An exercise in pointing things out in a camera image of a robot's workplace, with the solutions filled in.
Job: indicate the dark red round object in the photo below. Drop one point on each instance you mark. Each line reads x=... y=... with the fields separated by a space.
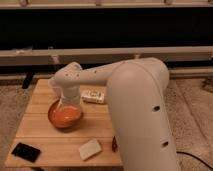
x=114 y=144

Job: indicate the orange ceramic bowl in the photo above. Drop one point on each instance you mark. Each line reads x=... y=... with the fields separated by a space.
x=63 y=116

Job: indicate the beige sponge block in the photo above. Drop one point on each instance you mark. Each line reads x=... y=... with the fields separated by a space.
x=89 y=149

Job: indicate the black phone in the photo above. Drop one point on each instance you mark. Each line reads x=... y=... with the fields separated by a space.
x=26 y=152

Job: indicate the white labelled bottle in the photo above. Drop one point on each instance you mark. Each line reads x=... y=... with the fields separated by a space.
x=93 y=96

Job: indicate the white plastic cup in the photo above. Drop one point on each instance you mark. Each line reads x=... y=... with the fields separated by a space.
x=51 y=83

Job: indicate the wooden table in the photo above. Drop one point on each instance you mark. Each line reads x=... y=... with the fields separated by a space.
x=59 y=148

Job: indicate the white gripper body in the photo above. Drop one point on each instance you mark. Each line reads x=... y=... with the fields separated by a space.
x=70 y=96

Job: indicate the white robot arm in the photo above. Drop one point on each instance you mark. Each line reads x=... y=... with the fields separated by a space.
x=134 y=94

